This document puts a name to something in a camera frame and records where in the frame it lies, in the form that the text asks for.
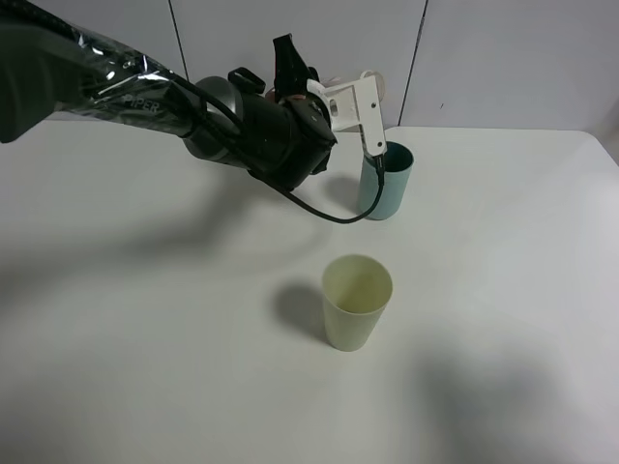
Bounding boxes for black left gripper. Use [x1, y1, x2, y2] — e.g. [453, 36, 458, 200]
[243, 34, 337, 189]

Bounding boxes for clear bottle with pink label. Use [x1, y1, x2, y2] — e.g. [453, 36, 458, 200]
[264, 70, 386, 102]

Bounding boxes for teal plastic cup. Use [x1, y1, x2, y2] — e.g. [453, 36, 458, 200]
[357, 141, 414, 220]

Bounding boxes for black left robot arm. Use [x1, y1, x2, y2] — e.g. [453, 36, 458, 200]
[1, 1, 337, 191]

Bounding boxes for pale yellow-green plastic cup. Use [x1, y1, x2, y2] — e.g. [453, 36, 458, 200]
[321, 254, 394, 352]

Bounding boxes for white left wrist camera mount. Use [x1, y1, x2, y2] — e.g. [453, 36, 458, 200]
[307, 71, 387, 158]

